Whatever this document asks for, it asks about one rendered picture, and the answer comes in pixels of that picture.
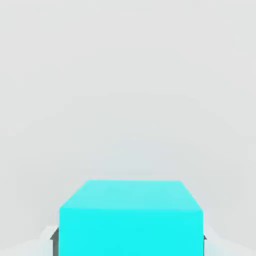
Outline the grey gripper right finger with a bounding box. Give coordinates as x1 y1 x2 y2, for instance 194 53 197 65
202 224 241 256

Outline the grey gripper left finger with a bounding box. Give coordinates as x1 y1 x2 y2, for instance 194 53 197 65
19 225 60 256

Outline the small cyan cube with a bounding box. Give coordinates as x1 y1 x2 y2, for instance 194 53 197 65
58 179 204 256

